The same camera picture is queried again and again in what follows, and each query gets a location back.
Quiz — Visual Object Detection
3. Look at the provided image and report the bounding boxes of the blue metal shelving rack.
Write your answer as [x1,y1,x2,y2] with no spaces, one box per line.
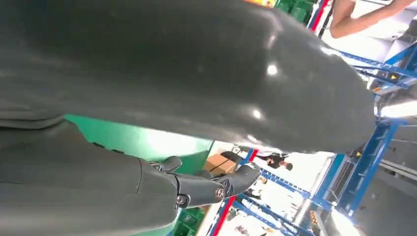
[228,42,417,236]

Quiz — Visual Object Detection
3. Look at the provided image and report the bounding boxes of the green plastic crates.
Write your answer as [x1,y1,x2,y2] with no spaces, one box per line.
[274,0,317,24]
[171,208,206,236]

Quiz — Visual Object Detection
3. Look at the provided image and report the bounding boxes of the green table mat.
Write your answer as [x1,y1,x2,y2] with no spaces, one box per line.
[64,114,215,175]

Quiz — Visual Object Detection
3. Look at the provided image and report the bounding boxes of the person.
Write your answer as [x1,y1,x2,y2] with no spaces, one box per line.
[321,0,417,62]
[255,153,294,172]

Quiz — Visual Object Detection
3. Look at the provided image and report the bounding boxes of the open cardboard box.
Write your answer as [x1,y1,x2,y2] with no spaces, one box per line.
[202,153,238,177]

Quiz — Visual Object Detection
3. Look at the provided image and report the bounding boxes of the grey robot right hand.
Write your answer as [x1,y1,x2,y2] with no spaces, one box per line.
[0,0,378,236]

